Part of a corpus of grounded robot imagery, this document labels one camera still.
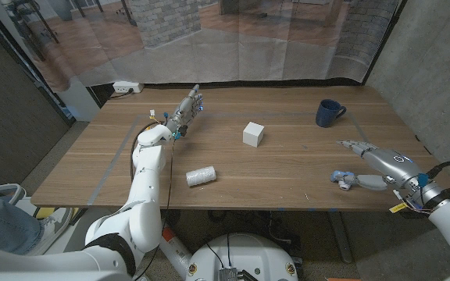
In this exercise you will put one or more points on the white sneaker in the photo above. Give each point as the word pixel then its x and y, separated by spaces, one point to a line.
pixel 53 226

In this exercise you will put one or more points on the white cylinder with orange label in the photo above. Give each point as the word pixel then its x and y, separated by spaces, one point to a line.
pixel 178 255

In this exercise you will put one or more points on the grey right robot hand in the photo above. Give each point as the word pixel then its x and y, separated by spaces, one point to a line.
pixel 393 166

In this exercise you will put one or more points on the grey finned electronics box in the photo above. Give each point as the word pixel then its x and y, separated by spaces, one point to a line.
pixel 229 275

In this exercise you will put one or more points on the person's leg in jeans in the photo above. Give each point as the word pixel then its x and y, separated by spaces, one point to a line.
pixel 2 230

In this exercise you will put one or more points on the white cube block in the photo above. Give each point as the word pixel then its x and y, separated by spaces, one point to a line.
pixel 253 134

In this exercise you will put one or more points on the white robot torso base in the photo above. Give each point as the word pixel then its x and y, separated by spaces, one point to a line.
pixel 248 253

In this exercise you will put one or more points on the light blue toy camera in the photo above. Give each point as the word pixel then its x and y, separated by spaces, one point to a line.
pixel 338 175

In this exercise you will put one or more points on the black backdrop pole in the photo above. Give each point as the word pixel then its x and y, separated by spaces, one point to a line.
pixel 384 39
pixel 41 79

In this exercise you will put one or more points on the white curved frame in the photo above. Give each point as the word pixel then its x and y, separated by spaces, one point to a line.
pixel 2 186

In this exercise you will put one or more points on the navy blue mug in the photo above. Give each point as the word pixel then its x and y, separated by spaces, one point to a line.
pixel 326 115

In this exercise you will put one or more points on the yellow flat object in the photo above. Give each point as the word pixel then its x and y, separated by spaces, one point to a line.
pixel 44 213

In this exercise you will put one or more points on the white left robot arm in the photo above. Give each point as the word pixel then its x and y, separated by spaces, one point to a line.
pixel 147 187

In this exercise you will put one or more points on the grey table leg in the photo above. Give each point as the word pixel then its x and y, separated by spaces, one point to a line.
pixel 340 234

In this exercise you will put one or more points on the white power strip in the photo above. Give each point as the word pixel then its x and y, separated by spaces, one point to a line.
pixel 127 86

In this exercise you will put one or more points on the white floor platform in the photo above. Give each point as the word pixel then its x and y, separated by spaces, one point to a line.
pixel 78 230

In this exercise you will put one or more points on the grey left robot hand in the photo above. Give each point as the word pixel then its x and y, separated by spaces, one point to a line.
pixel 186 111

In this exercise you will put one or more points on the printed room backdrop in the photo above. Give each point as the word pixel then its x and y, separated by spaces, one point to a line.
pixel 209 50

